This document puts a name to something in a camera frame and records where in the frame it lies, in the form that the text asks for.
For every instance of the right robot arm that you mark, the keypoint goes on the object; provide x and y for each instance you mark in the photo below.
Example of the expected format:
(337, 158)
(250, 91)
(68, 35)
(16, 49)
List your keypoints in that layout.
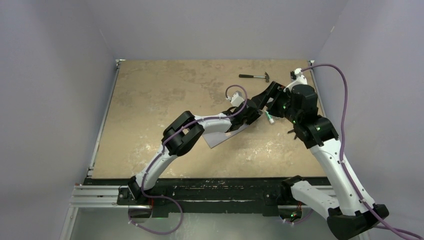
(352, 211)

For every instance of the aluminium rail frame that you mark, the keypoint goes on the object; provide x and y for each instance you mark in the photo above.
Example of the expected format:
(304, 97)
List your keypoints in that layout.
(105, 196)

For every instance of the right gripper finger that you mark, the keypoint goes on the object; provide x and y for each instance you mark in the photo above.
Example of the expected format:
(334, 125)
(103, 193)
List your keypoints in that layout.
(263, 100)
(272, 90)

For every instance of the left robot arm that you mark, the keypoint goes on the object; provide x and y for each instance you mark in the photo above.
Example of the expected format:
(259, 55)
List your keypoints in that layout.
(182, 135)

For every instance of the black base frame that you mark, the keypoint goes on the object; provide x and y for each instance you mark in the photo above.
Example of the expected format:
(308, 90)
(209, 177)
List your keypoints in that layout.
(231, 195)

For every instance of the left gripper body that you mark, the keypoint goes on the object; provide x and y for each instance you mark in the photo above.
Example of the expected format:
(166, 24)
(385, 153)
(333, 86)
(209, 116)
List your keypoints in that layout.
(253, 117)

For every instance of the black handled hammer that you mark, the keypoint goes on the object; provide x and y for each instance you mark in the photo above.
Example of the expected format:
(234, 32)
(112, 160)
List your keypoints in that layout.
(266, 76)

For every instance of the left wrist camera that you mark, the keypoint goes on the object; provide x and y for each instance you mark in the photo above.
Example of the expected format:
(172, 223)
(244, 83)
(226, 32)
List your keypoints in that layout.
(236, 99)

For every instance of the grey envelope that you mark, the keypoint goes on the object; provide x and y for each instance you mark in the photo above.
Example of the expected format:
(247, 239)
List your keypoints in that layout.
(216, 138)

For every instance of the black pliers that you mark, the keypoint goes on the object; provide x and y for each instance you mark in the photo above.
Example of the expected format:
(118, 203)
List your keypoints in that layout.
(293, 132)

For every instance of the white green glue stick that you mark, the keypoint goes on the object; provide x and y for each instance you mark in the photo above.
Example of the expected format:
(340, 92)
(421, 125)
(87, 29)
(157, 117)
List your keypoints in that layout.
(269, 118)

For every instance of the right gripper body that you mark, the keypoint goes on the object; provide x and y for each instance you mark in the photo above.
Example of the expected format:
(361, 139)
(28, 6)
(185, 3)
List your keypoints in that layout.
(280, 105)

